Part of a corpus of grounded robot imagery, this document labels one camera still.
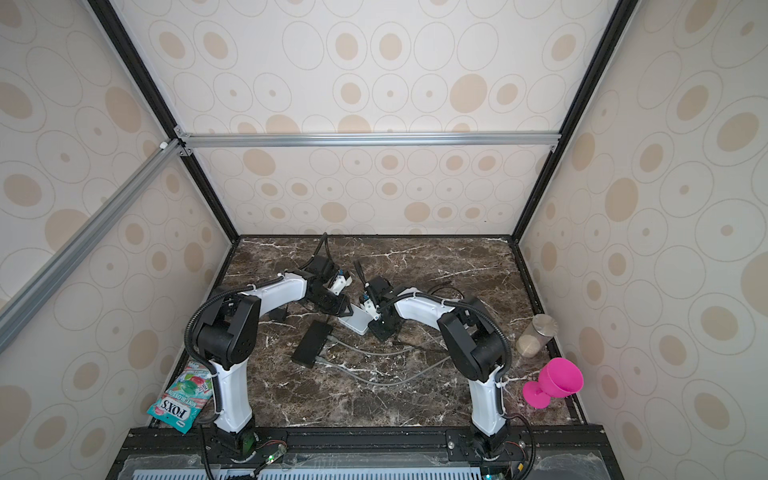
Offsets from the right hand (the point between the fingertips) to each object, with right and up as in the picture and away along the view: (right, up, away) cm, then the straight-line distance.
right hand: (382, 330), depth 94 cm
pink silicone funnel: (+45, -7, -20) cm, 50 cm away
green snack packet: (-52, -14, -15) cm, 56 cm away
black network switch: (-22, -3, -3) cm, 22 cm away
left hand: (-9, +8, +1) cm, 12 cm away
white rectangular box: (-8, +3, +1) cm, 9 cm away
